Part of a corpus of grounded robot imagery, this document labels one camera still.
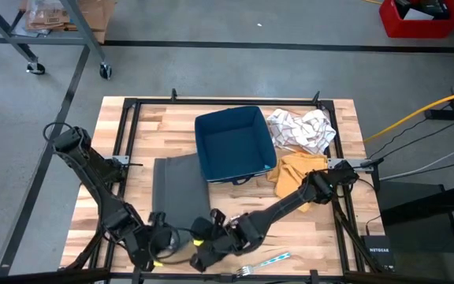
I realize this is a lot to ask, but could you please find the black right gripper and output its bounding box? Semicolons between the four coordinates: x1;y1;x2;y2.
189;208;268;274

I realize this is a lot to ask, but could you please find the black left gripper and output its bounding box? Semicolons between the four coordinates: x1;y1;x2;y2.
131;211;181;272

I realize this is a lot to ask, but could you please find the dark grey towel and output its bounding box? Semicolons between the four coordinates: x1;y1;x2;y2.
151;152;212;256

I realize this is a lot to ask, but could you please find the blue fabric basket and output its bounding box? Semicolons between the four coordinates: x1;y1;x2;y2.
194;105;278;186

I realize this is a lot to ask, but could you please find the mustard yellow towel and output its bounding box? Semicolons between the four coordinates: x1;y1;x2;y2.
266;152;329;213

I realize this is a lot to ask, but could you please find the white checked towel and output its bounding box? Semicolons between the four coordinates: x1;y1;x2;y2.
266;107;337;155

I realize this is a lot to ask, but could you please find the grey metal wheeled cart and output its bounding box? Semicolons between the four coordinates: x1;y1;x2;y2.
0;0;113;80

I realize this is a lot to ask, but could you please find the cardboard box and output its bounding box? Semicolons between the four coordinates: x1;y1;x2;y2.
17;0;118;44

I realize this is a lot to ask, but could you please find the black side table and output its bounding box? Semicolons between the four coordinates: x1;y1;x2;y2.
376;180;454;284

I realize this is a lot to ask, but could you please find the plastic wrapped cardboard pack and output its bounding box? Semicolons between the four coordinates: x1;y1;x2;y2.
24;0;73;32

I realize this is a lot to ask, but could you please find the black power strip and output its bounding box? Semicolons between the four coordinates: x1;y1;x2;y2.
423;108;453;121

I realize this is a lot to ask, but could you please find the red plastic crate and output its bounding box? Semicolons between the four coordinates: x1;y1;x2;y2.
378;0;454;39

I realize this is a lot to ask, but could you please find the black electronic device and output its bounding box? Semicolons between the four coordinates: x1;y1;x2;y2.
394;0;451;20

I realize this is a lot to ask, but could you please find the fork with blue patterned handle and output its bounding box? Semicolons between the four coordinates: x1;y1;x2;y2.
235;252;292;277

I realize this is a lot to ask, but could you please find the black metal rig frame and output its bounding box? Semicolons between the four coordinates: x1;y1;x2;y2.
59;88;388;284

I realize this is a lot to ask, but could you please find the black Netgear switch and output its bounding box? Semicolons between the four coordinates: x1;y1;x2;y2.
360;235;396;273

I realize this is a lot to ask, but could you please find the grey cable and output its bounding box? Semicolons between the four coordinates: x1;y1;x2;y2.
378;144;454;181

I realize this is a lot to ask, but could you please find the yellow cable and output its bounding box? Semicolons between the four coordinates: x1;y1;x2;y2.
363;86;454;144

